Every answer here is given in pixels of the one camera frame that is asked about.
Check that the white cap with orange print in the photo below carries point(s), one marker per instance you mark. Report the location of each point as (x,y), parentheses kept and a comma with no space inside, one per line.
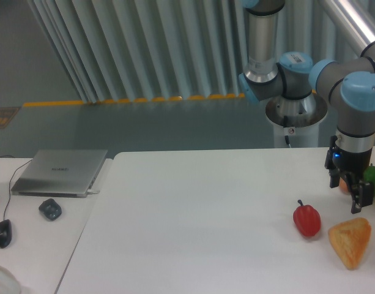
(8,283)

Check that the silver laptop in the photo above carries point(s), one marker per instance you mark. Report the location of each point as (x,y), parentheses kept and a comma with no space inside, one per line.
(60,173)

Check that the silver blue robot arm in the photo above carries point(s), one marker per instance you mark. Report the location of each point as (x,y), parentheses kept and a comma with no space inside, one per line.
(301,90)

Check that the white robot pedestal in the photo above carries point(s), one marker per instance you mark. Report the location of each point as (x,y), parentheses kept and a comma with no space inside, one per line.
(295,133)

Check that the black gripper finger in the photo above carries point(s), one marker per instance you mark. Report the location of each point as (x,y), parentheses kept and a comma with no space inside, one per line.
(334,175)
(362,192)

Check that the triangular toasted bread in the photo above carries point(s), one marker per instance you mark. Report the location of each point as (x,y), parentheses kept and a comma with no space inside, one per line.
(350,240)

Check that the red bell pepper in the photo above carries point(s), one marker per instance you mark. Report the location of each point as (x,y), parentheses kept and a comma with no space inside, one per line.
(307,220)

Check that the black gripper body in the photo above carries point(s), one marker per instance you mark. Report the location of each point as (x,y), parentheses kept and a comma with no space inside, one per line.
(346,161)

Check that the dark grey earbuds case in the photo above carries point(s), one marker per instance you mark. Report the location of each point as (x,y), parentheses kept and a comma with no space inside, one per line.
(50,209)

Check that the brown egg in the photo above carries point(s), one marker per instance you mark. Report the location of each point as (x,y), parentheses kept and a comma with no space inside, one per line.
(343,187)

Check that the green bell pepper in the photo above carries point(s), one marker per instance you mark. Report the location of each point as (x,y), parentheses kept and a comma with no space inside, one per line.
(369,175)

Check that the black computer mouse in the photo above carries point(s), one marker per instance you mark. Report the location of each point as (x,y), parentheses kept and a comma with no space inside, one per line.
(5,233)

